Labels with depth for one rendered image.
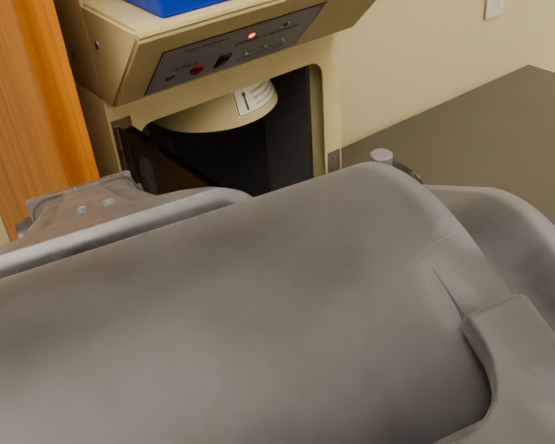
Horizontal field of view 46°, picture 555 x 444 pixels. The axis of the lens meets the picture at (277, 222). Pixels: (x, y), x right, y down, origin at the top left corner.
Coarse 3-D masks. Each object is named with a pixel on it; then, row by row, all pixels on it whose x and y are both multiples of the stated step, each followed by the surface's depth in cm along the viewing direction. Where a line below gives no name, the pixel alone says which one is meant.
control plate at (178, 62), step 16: (288, 16) 65; (304, 16) 67; (240, 32) 63; (256, 32) 65; (272, 32) 67; (288, 32) 69; (304, 32) 72; (176, 48) 59; (192, 48) 60; (208, 48) 62; (224, 48) 64; (240, 48) 67; (256, 48) 69; (272, 48) 72; (160, 64) 60; (176, 64) 62; (192, 64) 64; (208, 64) 66; (160, 80) 64; (176, 80) 66
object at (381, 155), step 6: (378, 150) 81; (384, 150) 81; (372, 156) 80; (378, 156) 80; (384, 156) 80; (390, 156) 80; (384, 162) 79; (390, 162) 80; (396, 162) 84; (402, 168) 83
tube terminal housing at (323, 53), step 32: (64, 0) 64; (64, 32) 68; (256, 64) 76; (288, 64) 79; (320, 64) 82; (96, 96) 68; (160, 96) 71; (192, 96) 73; (320, 96) 88; (96, 128) 72; (320, 128) 91; (96, 160) 77; (320, 160) 94
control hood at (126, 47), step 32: (96, 0) 61; (256, 0) 59; (288, 0) 61; (320, 0) 65; (352, 0) 70; (96, 32) 60; (128, 32) 54; (160, 32) 55; (192, 32) 57; (224, 32) 61; (320, 32) 75; (96, 64) 64; (128, 64) 58; (128, 96) 64
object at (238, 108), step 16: (224, 96) 79; (240, 96) 80; (256, 96) 82; (272, 96) 85; (176, 112) 80; (192, 112) 80; (208, 112) 79; (224, 112) 80; (240, 112) 80; (256, 112) 82; (176, 128) 81; (192, 128) 80; (208, 128) 80; (224, 128) 80
